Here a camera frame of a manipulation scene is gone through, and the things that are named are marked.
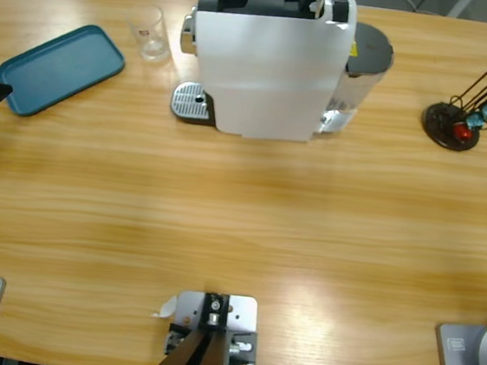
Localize white floor cable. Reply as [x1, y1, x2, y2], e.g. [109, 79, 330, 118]
[392, 0, 420, 13]

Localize teal rectangular tray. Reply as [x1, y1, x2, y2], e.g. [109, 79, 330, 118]
[0, 14, 130, 127]

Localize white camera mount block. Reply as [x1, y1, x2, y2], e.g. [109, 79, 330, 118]
[162, 286, 265, 365]

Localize black capsule stand with rods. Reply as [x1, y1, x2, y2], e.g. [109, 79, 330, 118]
[419, 21, 487, 155]

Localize clear glass cup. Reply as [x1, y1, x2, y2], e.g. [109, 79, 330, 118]
[123, 3, 177, 63]

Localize white metal frame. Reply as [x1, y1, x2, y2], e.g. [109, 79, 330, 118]
[450, 0, 472, 20]

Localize white capsule coffee machine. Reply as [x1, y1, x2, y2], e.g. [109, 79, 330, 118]
[168, 0, 360, 149]

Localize white paper tag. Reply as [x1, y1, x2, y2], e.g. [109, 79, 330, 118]
[150, 292, 179, 321]

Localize dark camera mount post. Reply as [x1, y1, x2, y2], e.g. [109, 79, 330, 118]
[145, 285, 232, 365]

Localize red coffee capsule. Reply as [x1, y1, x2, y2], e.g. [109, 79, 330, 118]
[451, 122, 475, 144]

